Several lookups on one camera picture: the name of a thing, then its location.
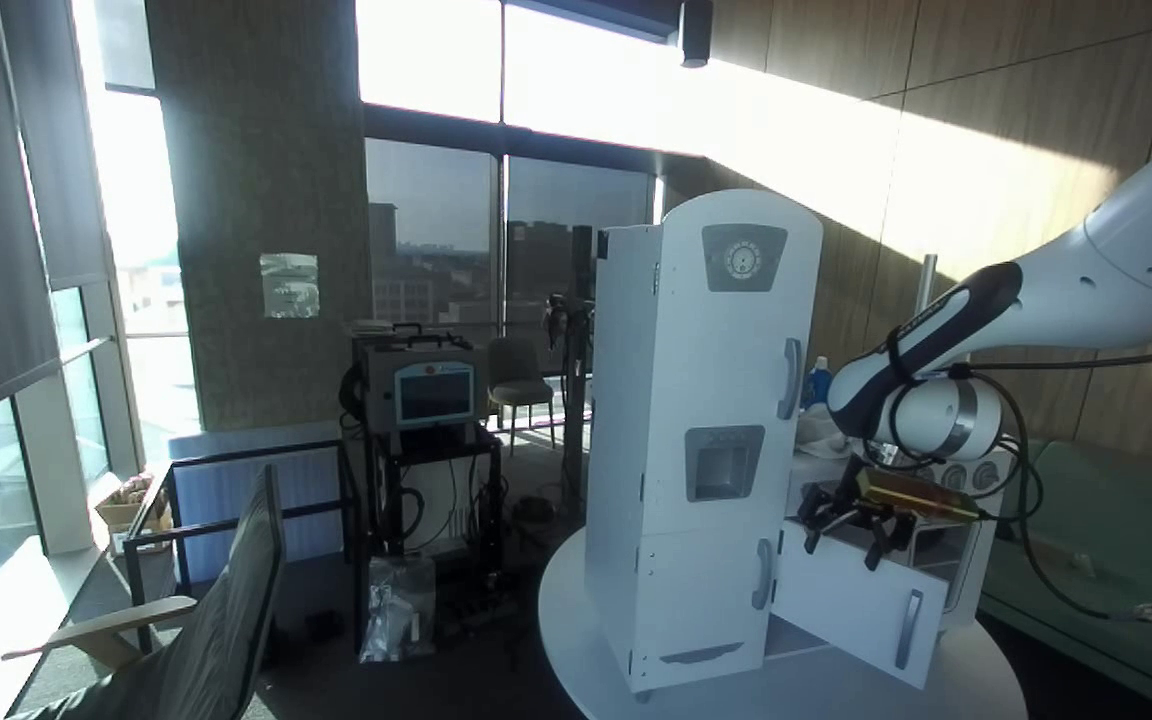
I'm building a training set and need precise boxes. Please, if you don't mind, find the black metal cart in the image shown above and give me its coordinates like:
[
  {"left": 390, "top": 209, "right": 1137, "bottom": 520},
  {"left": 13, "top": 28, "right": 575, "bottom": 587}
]
[{"left": 335, "top": 323, "right": 511, "bottom": 653}]

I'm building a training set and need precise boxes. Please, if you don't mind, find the black metal rail frame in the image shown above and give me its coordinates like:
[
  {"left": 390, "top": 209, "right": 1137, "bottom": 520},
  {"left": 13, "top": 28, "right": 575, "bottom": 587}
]
[{"left": 114, "top": 434, "right": 355, "bottom": 613}]

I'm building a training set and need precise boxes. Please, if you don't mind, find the wooden chair grey fabric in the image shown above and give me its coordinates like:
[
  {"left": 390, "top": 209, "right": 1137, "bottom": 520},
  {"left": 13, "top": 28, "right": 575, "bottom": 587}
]
[{"left": 0, "top": 461, "right": 297, "bottom": 720}]

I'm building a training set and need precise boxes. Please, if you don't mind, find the tall white fridge door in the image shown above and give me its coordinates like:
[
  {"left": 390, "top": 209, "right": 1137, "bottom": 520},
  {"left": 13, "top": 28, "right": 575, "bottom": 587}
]
[{"left": 627, "top": 190, "right": 825, "bottom": 536}]

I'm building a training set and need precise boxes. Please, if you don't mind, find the black looping camera cable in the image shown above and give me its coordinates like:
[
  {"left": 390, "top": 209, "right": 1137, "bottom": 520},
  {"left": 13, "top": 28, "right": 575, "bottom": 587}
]
[{"left": 959, "top": 337, "right": 1152, "bottom": 632}]

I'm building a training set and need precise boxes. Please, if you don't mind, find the grey device with screen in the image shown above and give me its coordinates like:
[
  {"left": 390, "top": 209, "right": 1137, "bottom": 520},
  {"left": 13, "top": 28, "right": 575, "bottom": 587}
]
[{"left": 349, "top": 330, "right": 491, "bottom": 440}]

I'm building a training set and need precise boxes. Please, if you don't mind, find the blue plastic bottle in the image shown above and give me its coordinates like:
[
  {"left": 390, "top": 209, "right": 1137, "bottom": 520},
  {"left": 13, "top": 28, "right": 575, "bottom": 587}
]
[{"left": 803, "top": 353, "right": 837, "bottom": 414}]

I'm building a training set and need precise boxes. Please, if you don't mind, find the grey fridge door handle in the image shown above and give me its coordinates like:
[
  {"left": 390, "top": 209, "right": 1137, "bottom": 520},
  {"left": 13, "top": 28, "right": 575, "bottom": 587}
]
[{"left": 747, "top": 528, "right": 785, "bottom": 615}]

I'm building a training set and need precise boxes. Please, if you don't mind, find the white plastic bag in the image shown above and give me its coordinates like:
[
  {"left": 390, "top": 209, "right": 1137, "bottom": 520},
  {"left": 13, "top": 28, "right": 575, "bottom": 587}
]
[{"left": 355, "top": 549, "right": 444, "bottom": 667}]

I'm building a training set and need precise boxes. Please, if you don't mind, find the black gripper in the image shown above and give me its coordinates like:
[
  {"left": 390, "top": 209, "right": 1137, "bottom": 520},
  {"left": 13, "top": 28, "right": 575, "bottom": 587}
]
[{"left": 794, "top": 457, "right": 923, "bottom": 578}]

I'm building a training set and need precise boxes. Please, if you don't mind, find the paper wall notice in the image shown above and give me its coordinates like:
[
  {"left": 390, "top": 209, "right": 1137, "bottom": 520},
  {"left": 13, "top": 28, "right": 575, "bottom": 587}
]
[{"left": 256, "top": 249, "right": 325, "bottom": 323}]

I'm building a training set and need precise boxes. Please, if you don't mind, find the short white fridge door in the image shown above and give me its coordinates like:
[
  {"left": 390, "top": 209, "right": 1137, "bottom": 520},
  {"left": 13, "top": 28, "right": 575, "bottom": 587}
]
[{"left": 627, "top": 520, "right": 785, "bottom": 695}]

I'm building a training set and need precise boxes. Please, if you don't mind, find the small woven basket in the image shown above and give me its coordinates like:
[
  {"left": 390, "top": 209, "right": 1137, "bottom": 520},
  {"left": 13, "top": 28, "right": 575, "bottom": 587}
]
[{"left": 90, "top": 477, "right": 163, "bottom": 539}]

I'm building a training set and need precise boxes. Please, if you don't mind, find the black tripod stand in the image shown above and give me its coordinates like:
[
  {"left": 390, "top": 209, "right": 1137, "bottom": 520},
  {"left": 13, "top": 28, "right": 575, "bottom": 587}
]
[{"left": 543, "top": 221, "right": 605, "bottom": 504}]

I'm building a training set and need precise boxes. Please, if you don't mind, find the white sink cabinet door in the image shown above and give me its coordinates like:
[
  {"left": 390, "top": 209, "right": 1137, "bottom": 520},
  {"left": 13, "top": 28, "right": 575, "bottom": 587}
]
[{"left": 768, "top": 520, "right": 955, "bottom": 695}]

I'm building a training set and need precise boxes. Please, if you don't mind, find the white toy kitchen body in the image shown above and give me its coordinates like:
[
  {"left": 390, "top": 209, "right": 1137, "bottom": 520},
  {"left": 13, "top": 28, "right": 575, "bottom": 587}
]
[{"left": 581, "top": 184, "right": 1006, "bottom": 701}]

